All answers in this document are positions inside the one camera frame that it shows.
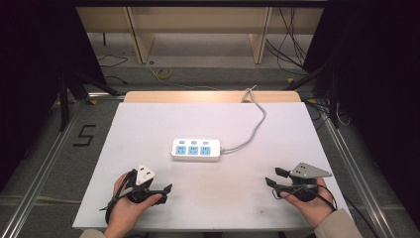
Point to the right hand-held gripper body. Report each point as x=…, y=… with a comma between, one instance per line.
x=307, y=172

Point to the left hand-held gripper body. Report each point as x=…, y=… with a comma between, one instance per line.
x=144, y=174

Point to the white power strip blue sockets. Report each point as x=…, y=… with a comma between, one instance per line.
x=196, y=158

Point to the person's right hand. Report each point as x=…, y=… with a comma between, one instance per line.
x=315, y=208

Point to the person's left hand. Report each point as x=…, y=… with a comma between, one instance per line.
x=122, y=214

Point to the black metal stand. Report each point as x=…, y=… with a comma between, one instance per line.
x=334, y=105
x=63, y=102

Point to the yellow tape roll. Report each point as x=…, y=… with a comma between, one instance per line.
x=158, y=73

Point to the dark curtain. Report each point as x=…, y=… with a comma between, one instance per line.
x=379, y=82
x=36, y=66

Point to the silver metal floor rail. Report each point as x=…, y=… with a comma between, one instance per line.
x=360, y=178
x=36, y=178

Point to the light wooden desk frame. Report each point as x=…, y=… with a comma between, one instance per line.
x=142, y=46

